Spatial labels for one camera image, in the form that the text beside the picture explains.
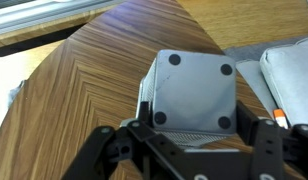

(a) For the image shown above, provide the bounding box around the grey floor rug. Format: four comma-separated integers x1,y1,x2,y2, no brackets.
223,33,308,63

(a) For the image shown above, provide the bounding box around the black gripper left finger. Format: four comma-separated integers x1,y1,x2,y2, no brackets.
62,100,195,180

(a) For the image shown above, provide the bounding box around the orange marker pen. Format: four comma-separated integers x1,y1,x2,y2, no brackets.
273,109,290,130

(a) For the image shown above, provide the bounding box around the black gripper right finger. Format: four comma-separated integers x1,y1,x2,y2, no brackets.
236,99,308,180

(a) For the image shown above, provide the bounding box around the silver mesh penholder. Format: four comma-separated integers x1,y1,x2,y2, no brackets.
135,49,238,149

